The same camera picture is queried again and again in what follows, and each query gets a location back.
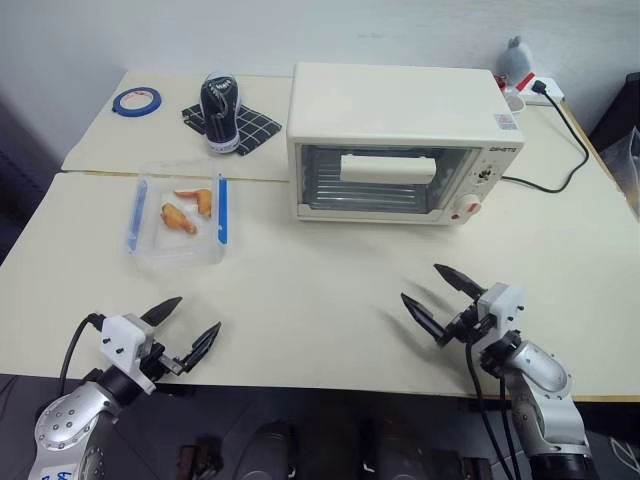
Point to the cream toaster oven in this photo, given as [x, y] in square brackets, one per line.
[390, 105]

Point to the chicken drumette piece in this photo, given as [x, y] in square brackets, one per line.
[177, 218]

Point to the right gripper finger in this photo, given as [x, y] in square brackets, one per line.
[425, 316]
[462, 284]

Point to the white knob with red mark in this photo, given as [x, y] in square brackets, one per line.
[469, 206]

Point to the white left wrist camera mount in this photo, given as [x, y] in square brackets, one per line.
[122, 337]

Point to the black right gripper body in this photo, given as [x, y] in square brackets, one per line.
[470, 325]

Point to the white power strip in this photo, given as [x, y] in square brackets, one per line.
[547, 95]

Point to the black checked cloth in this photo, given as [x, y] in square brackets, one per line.
[257, 125]

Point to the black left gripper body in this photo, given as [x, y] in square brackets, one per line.
[159, 364]

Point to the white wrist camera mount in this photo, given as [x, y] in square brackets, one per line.
[502, 307]
[122, 337]

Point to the clear plastic container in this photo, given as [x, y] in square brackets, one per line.
[175, 250]

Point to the grey plush toy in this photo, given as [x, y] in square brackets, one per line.
[515, 57]

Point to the blue tape roll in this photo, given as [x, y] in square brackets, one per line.
[120, 104]

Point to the dark rounded shape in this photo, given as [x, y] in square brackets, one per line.
[267, 450]

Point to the clear plastic bag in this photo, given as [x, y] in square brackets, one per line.
[625, 160]

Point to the black canvas sneaker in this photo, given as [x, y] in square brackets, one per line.
[220, 117]

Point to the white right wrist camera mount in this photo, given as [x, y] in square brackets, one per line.
[502, 307]

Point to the blue container clip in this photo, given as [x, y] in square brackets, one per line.
[135, 215]
[223, 210]

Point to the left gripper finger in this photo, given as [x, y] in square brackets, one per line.
[162, 311]
[201, 345]

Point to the long chicken wing piece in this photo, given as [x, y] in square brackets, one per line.
[197, 200]

